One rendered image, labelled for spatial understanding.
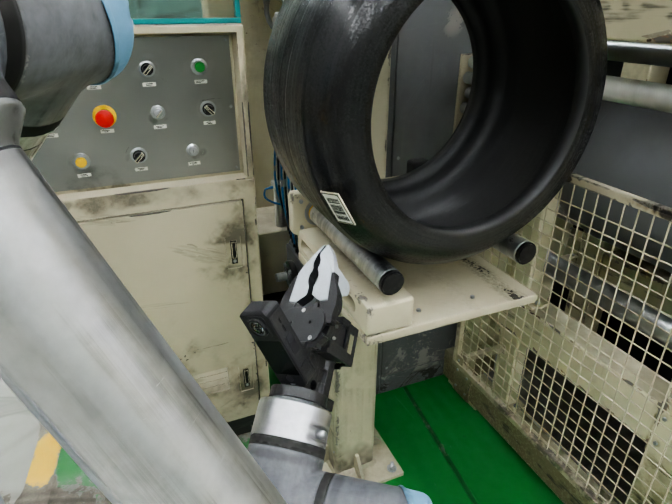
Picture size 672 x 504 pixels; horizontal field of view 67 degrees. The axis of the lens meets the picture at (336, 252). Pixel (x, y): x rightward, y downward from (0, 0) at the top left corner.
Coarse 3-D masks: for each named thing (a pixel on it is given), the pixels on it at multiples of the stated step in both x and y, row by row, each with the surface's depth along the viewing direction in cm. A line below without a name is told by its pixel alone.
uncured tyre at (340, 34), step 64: (320, 0) 66; (384, 0) 63; (512, 0) 95; (576, 0) 73; (320, 64) 66; (512, 64) 103; (576, 64) 81; (320, 128) 69; (512, 128) 105; (576, 128) 84; (384, 192) 74; (448, 192) 109; (512, 192) 99; (384, 256) 84; (448, 256) 85
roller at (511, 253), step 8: (504, 240) 95; (512, 240) 94; (520, 240) 93; (496, 248) 98; (504, 248) 95; (512, 248) 93; (520, 248) 92; (528, 248) 92; (512, 256) 93; (520, 256) 92; (528, 256) 93
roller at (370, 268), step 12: (312, 216) 108; (324, 228) 102; (336, 228) 99; (336, 240) 97; (348, 240) 94; (348, 252) 93; (360, 252) 89; (360, 264) 88; (372, 264) 85; (384, 264) 84; (372, 276) 84; (384, 276) 82; (396, 276) 82; (384, 288) 82; (396, 288) 83
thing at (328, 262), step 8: (328, 248) 69; (320, 256) 68; (328, 256) 67; (320, 264) 67; (328, 264) 66; (336, 264) 67; (320, 272) 66; (328, 272) 66; (336, 272) 66; (320, 280) 66; (328, 280) 65; (344, 280) 69; (320, 288) 65; (328, 288) 64; (344, 288) 69; (320, 296) 64
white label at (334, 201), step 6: (324, 192) 73; (330, 192) 73; (324, 198) 75; (330, 198) 73; (336, 198) 72; (330, 204) 75; (336, 204) 74; (342, 204) 72; (336, 210) 75; (342, 210) 74; (336, 216) 76; (342, 216) 75; (348, 216) 74; (342, 222) 77; (348, 222) 75; (354, 222) 74
